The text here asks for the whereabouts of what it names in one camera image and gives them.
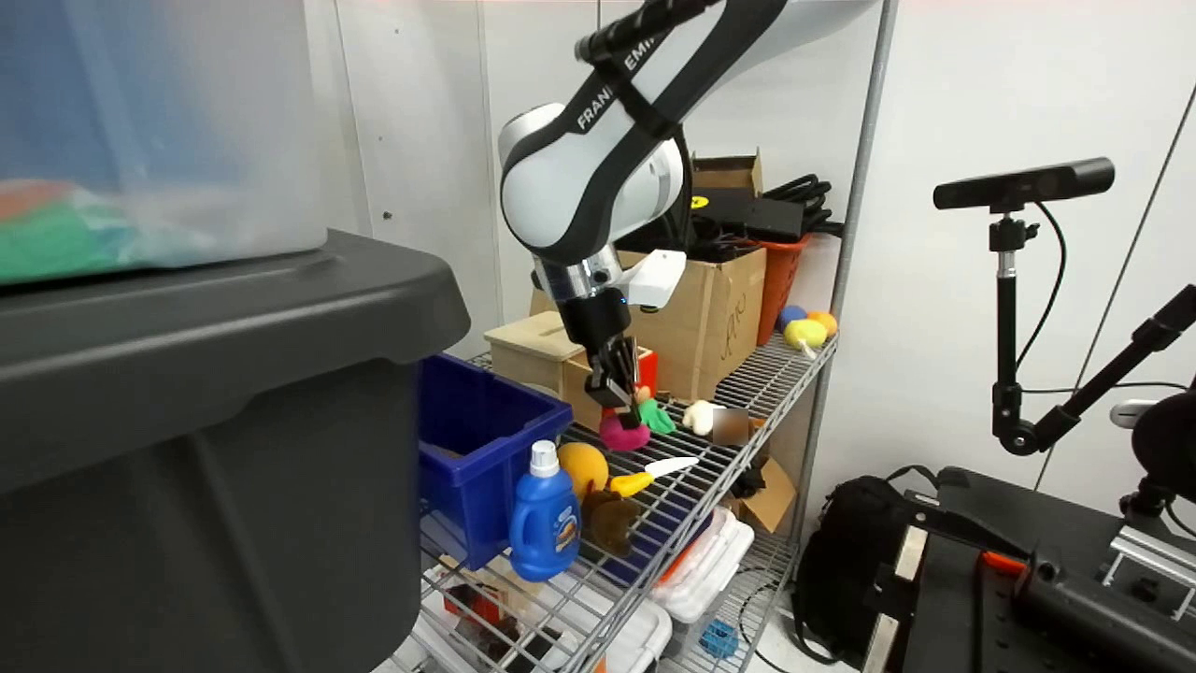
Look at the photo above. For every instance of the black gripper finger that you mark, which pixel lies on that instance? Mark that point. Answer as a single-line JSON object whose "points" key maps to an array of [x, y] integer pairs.
{"points": [[603, 387], [628, 378]]}

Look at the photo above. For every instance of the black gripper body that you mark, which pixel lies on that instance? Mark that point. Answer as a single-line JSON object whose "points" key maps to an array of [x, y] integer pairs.
{"points": [[592, 308]]}

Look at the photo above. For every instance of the purple plushy with green leaves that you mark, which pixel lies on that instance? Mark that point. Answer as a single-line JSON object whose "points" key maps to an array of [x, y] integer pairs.
{"points": [[625, 433]]}

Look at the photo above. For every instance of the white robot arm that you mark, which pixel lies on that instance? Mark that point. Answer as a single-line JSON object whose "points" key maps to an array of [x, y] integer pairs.
{"points": [[609, 160]]}

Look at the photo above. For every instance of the wooden box red drawer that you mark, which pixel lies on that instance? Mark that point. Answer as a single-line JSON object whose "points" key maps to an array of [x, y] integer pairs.
{"points": [[539, 354]]}

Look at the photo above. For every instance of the yellow toy ball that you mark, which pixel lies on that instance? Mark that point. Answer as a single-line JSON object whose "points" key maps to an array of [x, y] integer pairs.
{"points": [[585, 464]]}

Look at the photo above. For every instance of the cardboard box with writing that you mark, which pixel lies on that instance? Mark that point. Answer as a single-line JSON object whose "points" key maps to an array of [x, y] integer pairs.
{"points": [[709, 326]]}

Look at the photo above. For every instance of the white brown plush toy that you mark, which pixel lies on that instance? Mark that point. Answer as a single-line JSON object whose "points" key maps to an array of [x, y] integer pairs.
{"points": [[720, 424]]}

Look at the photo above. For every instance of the blue plastic bin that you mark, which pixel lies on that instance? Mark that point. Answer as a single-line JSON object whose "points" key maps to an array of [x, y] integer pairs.
{"points": [[476, 435]]}

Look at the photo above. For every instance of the blue lotion bottle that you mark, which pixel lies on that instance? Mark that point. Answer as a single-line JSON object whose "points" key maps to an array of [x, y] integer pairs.
{"points": [[544, 530]]}

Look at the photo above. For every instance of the yellow toy pear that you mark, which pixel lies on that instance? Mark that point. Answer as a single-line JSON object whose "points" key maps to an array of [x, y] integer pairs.
{"points": [[808, 333]]}

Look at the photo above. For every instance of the white plastic case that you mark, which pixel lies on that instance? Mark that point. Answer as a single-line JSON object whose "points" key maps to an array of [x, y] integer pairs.
{"points": [[702, 569]]}

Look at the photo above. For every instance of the blue tape roll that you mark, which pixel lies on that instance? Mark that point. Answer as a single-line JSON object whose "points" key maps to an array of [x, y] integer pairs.
{"points": [[720, 641]]}

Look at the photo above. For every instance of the black backpack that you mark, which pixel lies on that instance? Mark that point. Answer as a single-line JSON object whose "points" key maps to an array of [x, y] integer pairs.
{"points": [[859, 578]]}

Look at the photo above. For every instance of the large grey storage tote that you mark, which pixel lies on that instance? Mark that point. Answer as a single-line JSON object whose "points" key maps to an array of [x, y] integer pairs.
{"points": [[217, 468]]}

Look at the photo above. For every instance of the black perforated mounting table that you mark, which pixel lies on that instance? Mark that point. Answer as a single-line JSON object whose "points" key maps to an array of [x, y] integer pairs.
{"points": [[988, 578]]}

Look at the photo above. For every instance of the clear plastic storage bin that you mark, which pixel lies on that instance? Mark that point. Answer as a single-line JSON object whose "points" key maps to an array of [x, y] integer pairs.
{"points": [[154, 138]]}

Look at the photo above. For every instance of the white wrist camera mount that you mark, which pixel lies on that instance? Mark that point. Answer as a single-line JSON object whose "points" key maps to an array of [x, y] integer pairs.
{"points": [[656, 278]]}

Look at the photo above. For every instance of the yellow handled toy knife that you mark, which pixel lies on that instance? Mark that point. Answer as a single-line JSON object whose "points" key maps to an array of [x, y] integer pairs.
{"points": [[646, 477]]}

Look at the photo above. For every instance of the wire shelf rack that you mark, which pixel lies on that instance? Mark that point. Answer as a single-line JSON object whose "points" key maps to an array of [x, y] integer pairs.
{"points": [[574, 624]]}

